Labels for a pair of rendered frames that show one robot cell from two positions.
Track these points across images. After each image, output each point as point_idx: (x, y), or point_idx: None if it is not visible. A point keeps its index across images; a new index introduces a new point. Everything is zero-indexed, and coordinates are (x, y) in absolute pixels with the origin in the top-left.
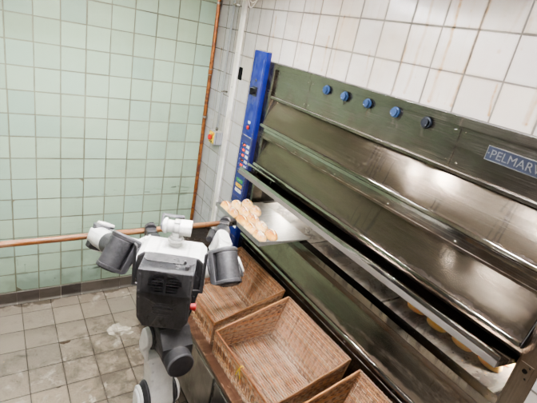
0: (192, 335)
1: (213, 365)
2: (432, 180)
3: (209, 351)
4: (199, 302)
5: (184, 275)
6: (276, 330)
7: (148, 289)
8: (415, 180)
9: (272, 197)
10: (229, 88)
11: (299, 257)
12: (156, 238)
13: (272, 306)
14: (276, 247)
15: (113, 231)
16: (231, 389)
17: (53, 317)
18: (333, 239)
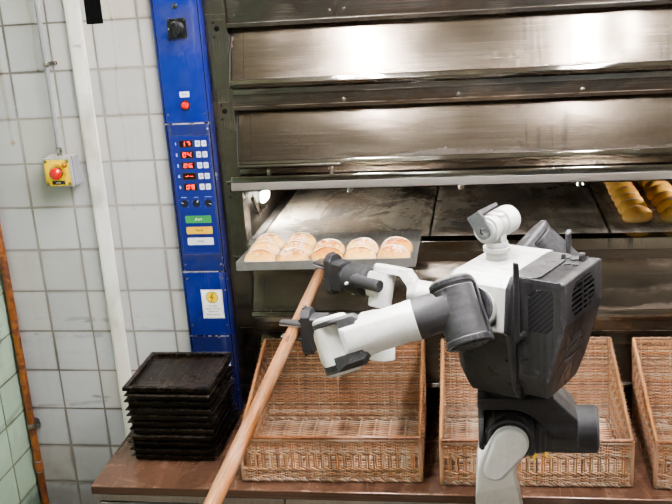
0: (381, 495)
1: (471, 492)
2: (640, 25)
3: (437, 487)
4: (353, 436)
5: (596, 263)
6: (437, 413)
7: (572, 315)
8: (616, 36)
9: (365, 186)
10: (62, 52)
11: (423, 269)
12: (469, 266)
13: (445, 363)
14: None
15: (448, 278)
16: (535, 490)
17: None
18: (544, 174)
